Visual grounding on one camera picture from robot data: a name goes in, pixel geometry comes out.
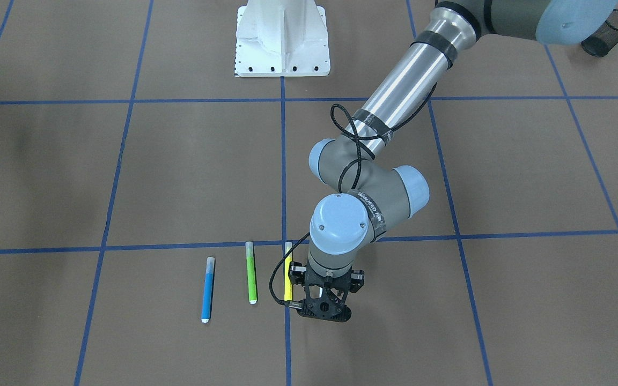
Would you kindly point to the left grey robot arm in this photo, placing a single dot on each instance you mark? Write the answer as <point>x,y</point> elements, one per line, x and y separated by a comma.
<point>369,201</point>

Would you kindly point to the blue highlighter pen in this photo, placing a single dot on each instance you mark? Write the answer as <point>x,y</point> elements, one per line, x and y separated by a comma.
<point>208,289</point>

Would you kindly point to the green highlighter pen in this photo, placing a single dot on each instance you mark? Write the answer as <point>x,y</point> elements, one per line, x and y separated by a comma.
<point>251,273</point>

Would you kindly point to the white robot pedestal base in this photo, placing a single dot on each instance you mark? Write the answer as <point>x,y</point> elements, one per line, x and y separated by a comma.
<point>282,39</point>

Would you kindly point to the black mesh pen cup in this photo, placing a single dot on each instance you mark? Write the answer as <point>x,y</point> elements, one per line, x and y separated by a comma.
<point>604,39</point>

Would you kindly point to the yellow highlighter pen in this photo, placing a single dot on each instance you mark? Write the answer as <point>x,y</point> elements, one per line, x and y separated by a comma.
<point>287,284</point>

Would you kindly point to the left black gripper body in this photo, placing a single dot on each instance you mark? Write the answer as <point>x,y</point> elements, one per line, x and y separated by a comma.
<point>296,276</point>

